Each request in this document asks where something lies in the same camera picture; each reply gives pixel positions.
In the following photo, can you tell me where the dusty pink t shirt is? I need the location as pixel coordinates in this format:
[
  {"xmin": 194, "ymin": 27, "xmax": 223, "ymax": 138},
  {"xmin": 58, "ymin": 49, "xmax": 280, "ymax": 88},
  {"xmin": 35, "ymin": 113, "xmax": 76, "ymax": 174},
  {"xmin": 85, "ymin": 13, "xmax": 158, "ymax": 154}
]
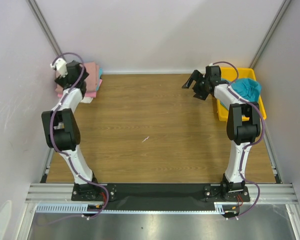
[{"xmin": 56, "ymin": 62, "xmax": 99, "ymax": 92}]

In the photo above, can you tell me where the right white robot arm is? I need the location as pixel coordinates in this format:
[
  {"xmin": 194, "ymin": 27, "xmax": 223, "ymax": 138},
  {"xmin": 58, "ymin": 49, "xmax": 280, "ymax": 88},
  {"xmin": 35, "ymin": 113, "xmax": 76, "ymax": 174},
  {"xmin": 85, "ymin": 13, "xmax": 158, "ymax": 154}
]
[{"xmin": 182, "ymin": 64, "xmax": 263, "ymax": 201}]

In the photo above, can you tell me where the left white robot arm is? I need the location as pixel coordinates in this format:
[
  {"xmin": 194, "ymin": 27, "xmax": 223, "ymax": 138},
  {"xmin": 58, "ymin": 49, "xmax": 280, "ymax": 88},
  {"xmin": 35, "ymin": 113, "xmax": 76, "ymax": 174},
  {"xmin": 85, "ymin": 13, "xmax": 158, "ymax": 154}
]
[{"xmin": 41, "ymin": 57, "xmax": 100, "ymax": 200}]

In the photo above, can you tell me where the yellow plastic bin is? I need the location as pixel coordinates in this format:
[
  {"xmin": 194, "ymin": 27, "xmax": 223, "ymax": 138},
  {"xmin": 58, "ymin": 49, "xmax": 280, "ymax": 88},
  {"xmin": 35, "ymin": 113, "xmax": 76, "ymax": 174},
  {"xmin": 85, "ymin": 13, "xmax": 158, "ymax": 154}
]
[{"xmin": 216, "ymin": 67, "xmax": 267, "ymax": 122}]

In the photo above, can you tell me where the folded teal t shirt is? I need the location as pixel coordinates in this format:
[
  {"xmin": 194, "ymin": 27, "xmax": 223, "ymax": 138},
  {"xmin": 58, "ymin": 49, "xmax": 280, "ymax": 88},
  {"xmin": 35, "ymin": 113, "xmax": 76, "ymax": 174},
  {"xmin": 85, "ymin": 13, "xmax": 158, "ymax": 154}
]
[{"xmin": 98, "ymin": 67, "xmax": 103, "ymax": 85}]

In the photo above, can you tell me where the folded pink t shirt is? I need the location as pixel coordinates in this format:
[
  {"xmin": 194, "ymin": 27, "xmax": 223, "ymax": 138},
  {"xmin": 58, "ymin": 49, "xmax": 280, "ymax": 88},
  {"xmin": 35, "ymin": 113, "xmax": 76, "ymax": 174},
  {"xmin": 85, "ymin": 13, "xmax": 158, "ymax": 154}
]
[{"xmin": 55, "ymin": 79, "xmax": 103, "ymax": 98}]

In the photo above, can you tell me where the folded white t shirt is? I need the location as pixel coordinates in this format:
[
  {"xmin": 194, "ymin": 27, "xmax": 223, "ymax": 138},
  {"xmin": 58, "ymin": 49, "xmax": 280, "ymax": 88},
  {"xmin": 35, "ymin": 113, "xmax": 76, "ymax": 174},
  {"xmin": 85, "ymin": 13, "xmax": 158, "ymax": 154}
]
[{"xmin": 80, "ymin": 97, "xmax": 94, "ymax": 104}]

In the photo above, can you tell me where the teal crumpled t shirt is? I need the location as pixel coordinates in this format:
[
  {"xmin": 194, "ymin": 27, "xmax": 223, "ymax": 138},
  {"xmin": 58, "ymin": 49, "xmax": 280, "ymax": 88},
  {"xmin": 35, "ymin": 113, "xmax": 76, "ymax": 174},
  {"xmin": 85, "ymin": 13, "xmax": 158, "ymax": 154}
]
[{"xmin": 231, "ymin": 78, "xmax": 262, "ymax": 102}]

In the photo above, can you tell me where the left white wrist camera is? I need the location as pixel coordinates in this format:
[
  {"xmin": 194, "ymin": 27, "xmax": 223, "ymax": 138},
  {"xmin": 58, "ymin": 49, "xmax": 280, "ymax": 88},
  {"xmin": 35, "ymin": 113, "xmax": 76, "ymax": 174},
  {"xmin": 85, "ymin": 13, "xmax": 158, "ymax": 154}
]
[{"xmin": 50, "ymin": 57, "xmax": 68, "ymax": 78}]

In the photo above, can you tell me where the aluminium frame rail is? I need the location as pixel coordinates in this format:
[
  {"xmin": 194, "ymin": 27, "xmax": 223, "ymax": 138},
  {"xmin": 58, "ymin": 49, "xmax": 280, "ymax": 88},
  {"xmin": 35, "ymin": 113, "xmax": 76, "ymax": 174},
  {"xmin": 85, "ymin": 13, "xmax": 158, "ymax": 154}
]
[{"xmin": 26, "ymin": 0, "xmax": 62, "ymax": 56}]

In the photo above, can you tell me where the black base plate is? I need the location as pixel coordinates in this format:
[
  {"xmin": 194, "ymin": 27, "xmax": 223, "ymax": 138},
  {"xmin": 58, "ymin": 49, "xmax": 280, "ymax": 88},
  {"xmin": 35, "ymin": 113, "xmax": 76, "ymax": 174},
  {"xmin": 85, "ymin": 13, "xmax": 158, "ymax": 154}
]
[{"xmin": 71, "ymin": 183, "xmax": 250, "ymax": 212}]

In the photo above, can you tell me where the grey slotted cable duct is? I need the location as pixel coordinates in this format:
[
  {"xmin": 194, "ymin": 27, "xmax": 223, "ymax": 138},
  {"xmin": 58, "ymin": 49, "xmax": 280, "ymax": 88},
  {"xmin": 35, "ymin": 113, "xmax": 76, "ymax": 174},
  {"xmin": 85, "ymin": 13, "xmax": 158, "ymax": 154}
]
[{"xmin": 35, "ymin": 202, "xmax": 108, "ymax": 214}]

